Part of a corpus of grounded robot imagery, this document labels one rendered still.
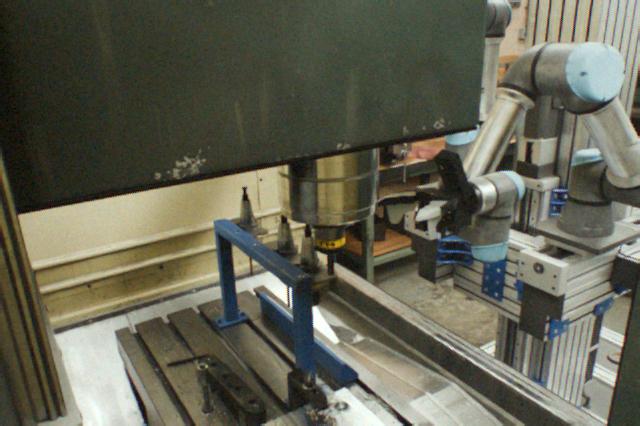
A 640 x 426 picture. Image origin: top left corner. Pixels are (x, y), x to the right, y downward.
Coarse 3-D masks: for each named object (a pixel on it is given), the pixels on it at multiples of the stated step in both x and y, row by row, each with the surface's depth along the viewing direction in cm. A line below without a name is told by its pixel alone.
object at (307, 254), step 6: (312, 234) 121; (306, 240) 119; (312, 240) 120; (306, 246) 119; (312, 246) 120; (306, 252) 120; (312, 252) 120; (300, 258) 121; (306, 258) 120; (312, 258) 120; (300, 264) 122; (306, 264) 120; (312, 264) 120
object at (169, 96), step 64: (0, 0) 45; (64, 0) 47; (128, 0) 50; (192, 0) 53; (256, 0) 57; (320, 0) 61; (384, 0) 65; (448, 0) 71; (0, 64) 46; (64, 64) 48; (128, 64) 51; (192, 64) 55; (256, 64) 59; (320, 64) 63; (384, 64) 68; (448, 64) 74; (0, 128) 47; (64, 128) 50; (128, 128) 53; (192, 128) 57; (256, 128) 61; (320, 128) 66; (384, 128) 71; (448, 128) 78; (64, 192) 52; (128, 192) 55
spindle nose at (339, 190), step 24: (288, 168) 78; (312, 168) 75; (336, 168) 75; (360, 168) 77; (288, 192) 79; (312, 192) 77; (336, 192) 76; (360, 192) 78; (288, 216) 81; (312, 216) 78; (336, 216) 78; (360, 216) 80
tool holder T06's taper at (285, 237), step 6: (288, 222) 128; (282, 228) 128; (288, 228) 128; (282, 234) 128; (288, 234) 128; (282, 240) 129; (288, 240) 129; (282, 246) 129; (288, 246) 129; (294, 246) 131
